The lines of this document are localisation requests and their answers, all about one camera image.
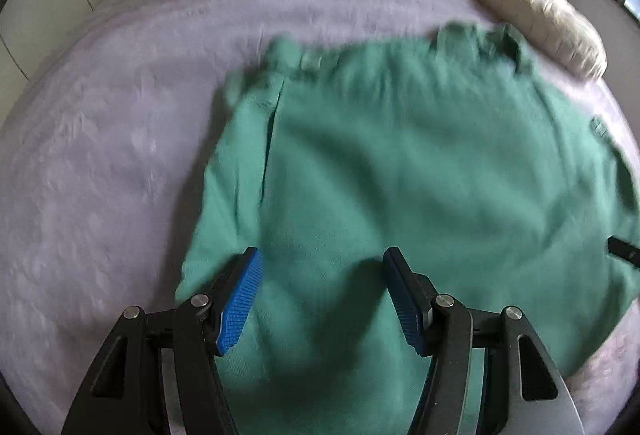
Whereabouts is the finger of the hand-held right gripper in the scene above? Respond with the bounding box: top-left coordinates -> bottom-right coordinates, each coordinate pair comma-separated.
606,236 -> 640,271

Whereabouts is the lavender fleece blanket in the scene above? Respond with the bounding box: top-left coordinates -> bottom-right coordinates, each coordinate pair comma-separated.
0,0 -> 640,435

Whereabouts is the green work jacket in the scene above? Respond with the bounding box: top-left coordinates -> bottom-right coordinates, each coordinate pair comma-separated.
174,22 -> 640,435

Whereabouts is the white wardrobe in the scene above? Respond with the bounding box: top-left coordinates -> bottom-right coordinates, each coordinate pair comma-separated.
0,0 -> 96,83

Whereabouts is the cream round pleated pillow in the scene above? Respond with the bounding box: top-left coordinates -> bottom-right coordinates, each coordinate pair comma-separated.
472,0 -> 608,81

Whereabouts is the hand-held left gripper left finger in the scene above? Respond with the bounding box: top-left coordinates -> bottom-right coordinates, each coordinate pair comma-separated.
61,247 -> 263,435

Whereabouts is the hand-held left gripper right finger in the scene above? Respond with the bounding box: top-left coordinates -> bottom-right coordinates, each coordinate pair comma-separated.
382,247 -> 586,435

